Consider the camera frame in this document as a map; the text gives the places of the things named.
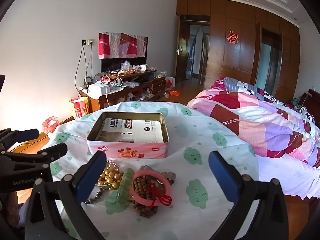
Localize cloud print tablecloth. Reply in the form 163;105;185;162
46;101;260;240

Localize pink waste basket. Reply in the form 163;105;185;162
42;116;59;133

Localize brown bead necklace red knot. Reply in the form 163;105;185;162
131;176;173;219

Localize wooden headboard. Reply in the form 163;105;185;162
299;88;320;108

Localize green jade bracelet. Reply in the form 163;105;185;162
117;168;135;205

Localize gold bead bracelet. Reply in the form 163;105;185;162
96;164;124;189

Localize hanging cables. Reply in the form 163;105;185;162
74;44;94;85

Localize dark bead bracelet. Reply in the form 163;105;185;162
84;190;104;205

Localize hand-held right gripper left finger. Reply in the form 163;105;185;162
24;150;108;240

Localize wooden wardrobe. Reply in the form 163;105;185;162
176;0;300;100

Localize red yellow carton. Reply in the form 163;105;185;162
69;97;90;120

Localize wooden television cabinet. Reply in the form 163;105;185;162
80;69;167;113

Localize wooden door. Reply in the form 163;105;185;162
175;15;190;80

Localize white bed sheet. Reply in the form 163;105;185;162
255;152;320;198

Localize black television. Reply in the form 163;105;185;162
101;36;148;73

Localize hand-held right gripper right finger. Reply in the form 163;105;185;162
208;151;297;240

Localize red white patchwork cloth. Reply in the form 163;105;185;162
98;32;146;60

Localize white box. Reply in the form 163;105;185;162
89;82;110;97

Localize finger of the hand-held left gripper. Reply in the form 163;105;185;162
0;128;40;153
0;144;68;172

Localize pink bangle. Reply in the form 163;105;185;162
129;170;173;207

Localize red paper decoration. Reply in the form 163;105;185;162
226;31;238;44

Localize pink tin box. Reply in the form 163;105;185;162
87;112;170;159

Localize patchwork quilt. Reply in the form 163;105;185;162
187;77;320;168

